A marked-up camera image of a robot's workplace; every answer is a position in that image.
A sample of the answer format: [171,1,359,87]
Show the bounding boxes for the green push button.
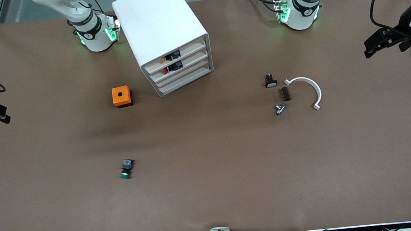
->
[119,158,137,180]

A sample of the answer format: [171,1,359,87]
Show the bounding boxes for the black white-faced push button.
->
[264,73,278,89]

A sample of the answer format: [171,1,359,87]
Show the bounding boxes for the white drawer with red button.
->
[147,50,211,83]

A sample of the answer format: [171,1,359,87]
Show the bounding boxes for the white drawer with orange button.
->
[142,37,210,75]

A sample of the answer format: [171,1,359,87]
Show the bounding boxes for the white drawer cabinet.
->
[111,0,216,101]

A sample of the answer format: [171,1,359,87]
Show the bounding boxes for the red-headed push button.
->
[163,60,184,74]

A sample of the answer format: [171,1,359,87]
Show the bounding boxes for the orange-headed push button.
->
[161,50,182,64]

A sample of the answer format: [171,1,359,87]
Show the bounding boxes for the white curved plastic arc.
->
[283,75,324,114]

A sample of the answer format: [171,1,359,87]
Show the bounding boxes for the orange button enclosure box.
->
[111,85,134,109]

